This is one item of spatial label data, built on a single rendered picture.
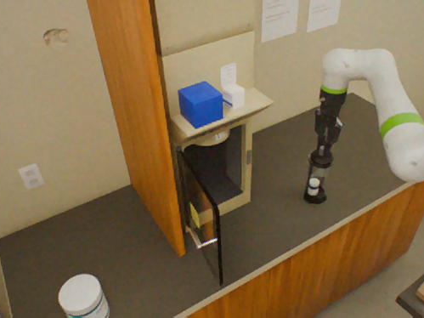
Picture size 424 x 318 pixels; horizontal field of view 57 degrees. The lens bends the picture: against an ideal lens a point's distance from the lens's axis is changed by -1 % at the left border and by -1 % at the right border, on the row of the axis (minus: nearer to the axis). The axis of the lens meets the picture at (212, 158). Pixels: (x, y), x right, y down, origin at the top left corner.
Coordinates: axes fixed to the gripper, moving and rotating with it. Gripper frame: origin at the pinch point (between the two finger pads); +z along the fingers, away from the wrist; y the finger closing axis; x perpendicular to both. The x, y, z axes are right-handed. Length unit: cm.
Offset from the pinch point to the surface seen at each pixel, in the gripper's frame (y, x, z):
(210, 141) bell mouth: -15.4, -42.3, -10.6
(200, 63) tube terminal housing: -13, -45, -43
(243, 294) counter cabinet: 14, -48, 46
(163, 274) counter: 0, -74, 28
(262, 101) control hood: -3.6, -28.4, -28.6
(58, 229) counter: -44, -102, 28
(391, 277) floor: 18, 63, 123
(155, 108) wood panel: -4, -65, -39
